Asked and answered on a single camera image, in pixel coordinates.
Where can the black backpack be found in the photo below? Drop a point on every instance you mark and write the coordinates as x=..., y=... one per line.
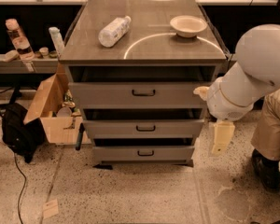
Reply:
x=22, y=139

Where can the person leg khaki trousers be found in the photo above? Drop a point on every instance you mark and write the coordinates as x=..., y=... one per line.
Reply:
x=266, y=137

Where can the grey drawer cabinet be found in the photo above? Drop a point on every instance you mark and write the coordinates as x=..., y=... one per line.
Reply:
x=150, y=51

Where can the open cardboard box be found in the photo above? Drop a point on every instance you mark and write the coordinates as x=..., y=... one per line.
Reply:
x=48, y=101

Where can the white tube bottle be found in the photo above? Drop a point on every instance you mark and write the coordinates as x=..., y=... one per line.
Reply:
x=57, y=40

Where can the white paper bowl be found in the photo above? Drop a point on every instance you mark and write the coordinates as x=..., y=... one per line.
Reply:
x=188, y=26

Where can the clear plastic water bottle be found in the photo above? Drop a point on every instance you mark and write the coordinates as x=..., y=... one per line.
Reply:
x=114, y=31

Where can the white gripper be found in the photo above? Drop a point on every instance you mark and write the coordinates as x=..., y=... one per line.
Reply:
x=224, y=104

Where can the grey top drawer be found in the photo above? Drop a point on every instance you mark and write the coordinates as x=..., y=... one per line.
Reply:
x=136, y=95

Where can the paper tag on floor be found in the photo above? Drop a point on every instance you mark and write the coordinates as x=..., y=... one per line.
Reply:
x=50, y=209

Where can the grey drawer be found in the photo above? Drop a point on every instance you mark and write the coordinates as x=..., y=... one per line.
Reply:
x=172, y=154
x=136, y=95
x=180, y=128

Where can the grey middle drawer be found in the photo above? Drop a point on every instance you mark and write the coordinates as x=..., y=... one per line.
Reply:
x=180, y=128

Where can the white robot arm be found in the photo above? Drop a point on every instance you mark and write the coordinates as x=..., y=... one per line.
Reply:
x=255, y=74

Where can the tall labelled bottle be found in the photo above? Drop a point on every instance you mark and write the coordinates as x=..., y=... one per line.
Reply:
x=19, y=40

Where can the black shoe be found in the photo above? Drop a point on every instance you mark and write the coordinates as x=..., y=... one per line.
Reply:
x=267, y=171

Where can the pale sponge on shelf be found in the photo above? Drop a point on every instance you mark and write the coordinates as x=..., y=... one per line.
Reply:
x=11, y=55

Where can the grey bottom drawer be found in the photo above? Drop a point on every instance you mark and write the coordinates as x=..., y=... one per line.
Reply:
x=172, y=154

